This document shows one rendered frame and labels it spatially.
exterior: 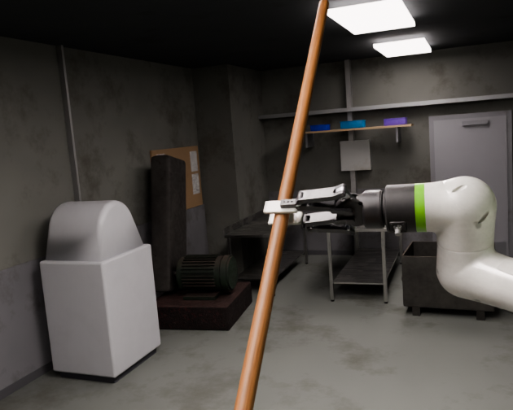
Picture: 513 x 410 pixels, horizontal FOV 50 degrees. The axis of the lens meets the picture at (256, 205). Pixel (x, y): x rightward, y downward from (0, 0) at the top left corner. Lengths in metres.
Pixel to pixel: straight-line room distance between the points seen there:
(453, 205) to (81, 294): 4.36
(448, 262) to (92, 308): 4.26
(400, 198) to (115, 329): 4.26
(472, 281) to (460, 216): 0.12
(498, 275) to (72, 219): 4.45
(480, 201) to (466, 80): 7.77
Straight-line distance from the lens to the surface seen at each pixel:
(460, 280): 1.07
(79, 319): 5.21
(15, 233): 5.41
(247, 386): 0.92
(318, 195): 1.05
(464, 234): 1.04
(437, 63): 8.80
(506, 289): 1.03
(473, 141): 8.71
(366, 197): 1.05
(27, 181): 5.51
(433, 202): 1.03
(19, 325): 5.49
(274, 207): 1.10
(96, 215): 5.01
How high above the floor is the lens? 2.13
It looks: 8 degrees down
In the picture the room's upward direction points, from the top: 4 degrees counter-clockwise
